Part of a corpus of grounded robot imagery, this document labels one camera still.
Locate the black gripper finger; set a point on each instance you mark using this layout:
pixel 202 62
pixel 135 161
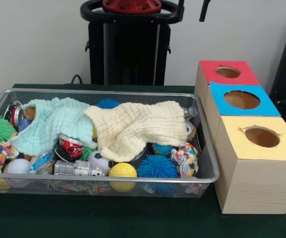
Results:
pixel 205 9
pixel 181 10

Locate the cream yellow waffle cloth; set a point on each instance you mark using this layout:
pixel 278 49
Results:
pixel 133 126

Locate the mint green waffle cloth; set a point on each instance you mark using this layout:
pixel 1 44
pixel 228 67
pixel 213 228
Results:
pixel 53 124

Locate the clear mesh bin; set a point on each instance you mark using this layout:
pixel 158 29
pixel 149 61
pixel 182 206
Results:
pixel 205 163

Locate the wooden box with three holes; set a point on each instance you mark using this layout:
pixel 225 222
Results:
pixel 257 183

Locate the blue spiky rubber ball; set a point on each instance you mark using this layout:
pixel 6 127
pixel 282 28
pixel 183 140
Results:
pixel 157 167

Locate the yellow ball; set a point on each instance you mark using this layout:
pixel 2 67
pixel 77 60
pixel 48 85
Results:
pixel 122 171

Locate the small soccer ball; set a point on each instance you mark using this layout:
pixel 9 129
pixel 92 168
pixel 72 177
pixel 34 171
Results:
pixel 99 161

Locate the red crushed soda can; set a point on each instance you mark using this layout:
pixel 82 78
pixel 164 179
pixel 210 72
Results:
pixel 71 146

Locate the silver toy robot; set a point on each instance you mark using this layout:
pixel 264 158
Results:
pixel 76 168

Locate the white ball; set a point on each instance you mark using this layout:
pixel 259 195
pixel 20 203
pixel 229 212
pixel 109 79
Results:
pixel 16 166

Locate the dark green tablecloth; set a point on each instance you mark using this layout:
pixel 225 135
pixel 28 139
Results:
pixel 83 218

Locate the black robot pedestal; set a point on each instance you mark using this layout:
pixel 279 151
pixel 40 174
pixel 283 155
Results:
pixel 128 49

